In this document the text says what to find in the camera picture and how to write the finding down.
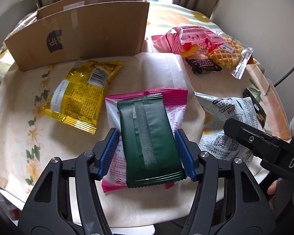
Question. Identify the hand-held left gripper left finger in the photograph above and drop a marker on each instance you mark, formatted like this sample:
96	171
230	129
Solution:
110	150

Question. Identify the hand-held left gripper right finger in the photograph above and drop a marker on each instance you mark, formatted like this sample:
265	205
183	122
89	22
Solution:
183	151

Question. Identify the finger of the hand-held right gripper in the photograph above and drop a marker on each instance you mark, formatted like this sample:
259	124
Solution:
247	137

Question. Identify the black and gold snack packet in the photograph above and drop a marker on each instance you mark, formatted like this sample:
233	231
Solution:
258	110

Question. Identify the grey and white snack packet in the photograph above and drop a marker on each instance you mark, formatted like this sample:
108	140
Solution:
218	127

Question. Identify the dark green snack packet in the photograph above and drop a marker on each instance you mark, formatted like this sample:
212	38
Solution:
147	137

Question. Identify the pink and white snack packet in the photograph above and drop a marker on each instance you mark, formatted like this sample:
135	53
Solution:
112	107

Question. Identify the yellow snack packet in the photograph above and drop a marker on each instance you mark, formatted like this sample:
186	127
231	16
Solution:
76	95

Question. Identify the clear waffle packet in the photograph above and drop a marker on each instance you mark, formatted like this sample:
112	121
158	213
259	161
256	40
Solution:
225	56

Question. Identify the brown chocolate bar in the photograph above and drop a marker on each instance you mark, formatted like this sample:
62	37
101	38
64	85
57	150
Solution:
203	64

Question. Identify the white plastic packet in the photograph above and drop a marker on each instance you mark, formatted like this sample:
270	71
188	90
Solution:
156	71

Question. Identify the pink striped snack packet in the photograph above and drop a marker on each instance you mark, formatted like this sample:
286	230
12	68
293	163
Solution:
171	41

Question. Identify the brown cardboard box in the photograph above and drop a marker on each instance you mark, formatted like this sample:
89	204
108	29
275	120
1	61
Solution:
88	34

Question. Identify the person's right hand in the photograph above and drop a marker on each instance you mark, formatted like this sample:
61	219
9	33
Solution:
272	188

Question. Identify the cream floral tablecloth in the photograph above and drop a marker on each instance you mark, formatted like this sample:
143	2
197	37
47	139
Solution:
22	102

